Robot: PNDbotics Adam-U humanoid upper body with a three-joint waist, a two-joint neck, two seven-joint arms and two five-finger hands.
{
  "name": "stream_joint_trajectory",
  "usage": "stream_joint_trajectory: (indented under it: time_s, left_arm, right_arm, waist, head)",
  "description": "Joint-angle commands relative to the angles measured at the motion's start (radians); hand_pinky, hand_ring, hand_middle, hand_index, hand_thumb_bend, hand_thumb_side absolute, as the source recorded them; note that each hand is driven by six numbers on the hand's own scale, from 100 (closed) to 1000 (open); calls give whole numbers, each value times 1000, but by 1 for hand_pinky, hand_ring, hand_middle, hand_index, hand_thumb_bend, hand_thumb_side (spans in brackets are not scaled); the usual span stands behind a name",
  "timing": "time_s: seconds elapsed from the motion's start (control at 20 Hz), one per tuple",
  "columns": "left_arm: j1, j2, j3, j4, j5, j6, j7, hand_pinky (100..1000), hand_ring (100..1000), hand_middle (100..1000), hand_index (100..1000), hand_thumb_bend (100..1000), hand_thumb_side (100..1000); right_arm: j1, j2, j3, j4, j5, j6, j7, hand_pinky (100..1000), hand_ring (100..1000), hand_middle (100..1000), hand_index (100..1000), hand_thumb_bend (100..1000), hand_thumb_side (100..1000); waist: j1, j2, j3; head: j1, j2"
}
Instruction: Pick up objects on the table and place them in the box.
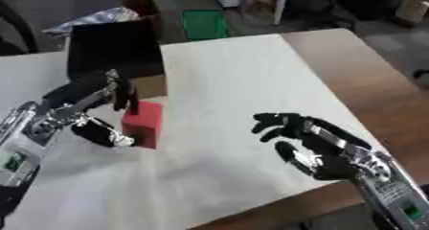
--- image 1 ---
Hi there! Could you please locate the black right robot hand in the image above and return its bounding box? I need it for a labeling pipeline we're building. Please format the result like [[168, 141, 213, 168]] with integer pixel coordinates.
[[249, 112, 374, 181]]

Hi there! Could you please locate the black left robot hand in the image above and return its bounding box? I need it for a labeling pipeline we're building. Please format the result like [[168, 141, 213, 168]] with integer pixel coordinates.
[[41, 68, 141, 149]]

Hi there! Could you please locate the red block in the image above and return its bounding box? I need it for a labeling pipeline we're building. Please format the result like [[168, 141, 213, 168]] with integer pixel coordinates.
[[121, 100, 165, 150]]

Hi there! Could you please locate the open cardboard box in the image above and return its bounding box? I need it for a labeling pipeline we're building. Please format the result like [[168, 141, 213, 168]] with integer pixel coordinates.
[[65, 15, 169, 100]]

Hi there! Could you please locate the tan cardboard box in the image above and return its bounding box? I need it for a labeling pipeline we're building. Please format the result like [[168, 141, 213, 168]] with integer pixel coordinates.
[[394, 0, 429, 25]]

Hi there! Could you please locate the silver plastic bag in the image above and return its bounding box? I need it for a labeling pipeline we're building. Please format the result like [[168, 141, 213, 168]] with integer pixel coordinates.
[[41, 6, 141, 35]]

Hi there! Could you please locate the black chair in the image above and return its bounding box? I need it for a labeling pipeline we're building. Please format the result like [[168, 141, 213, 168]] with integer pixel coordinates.
[[0, 0, 40, 57]]

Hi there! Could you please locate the green crate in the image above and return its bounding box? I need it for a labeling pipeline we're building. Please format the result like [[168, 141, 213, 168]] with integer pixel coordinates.
[[181, 10, 232, 41]]

